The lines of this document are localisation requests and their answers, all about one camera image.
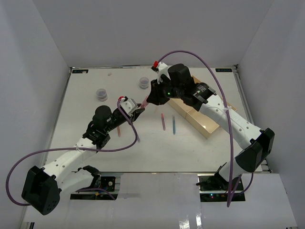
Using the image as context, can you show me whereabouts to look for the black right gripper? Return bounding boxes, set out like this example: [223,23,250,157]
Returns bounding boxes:
[147,77,183,106]

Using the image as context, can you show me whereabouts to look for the pink chunky highlighter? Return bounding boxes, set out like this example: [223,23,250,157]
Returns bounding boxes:
[140,97,148,108]

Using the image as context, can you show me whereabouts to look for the clear jar blue beads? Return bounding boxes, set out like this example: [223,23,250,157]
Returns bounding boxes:
[96,89,108,101]

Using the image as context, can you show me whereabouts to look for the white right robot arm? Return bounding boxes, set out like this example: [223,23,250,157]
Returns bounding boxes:
[146,62,275,190]

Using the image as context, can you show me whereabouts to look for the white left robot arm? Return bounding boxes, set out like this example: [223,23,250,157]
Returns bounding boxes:
[21,104,145,215]

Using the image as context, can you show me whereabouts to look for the clear jar purple beads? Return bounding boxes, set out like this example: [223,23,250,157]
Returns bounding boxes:
[139,77,150,89]

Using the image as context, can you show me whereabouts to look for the beige slim orange-tip pen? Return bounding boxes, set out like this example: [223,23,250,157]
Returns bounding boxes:
[117,126,121,137]

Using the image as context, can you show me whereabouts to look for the pink slim red-tip pen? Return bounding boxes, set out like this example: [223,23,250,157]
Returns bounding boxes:
[161,113,166,131]

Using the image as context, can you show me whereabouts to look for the blue slim capped pen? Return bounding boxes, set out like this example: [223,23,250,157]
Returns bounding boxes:
[172,115,176,135]

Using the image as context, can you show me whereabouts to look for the cream wooden divided tray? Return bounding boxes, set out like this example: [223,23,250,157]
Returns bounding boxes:
[168,75,238,139]

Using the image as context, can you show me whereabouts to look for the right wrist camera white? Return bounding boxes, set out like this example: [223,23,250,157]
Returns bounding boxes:
[151,61,168,84]

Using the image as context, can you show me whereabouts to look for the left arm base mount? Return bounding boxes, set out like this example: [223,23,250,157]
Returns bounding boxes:
[70,173,123,201]

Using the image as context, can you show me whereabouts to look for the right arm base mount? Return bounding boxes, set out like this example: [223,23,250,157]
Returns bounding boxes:
[196,175,245,203]

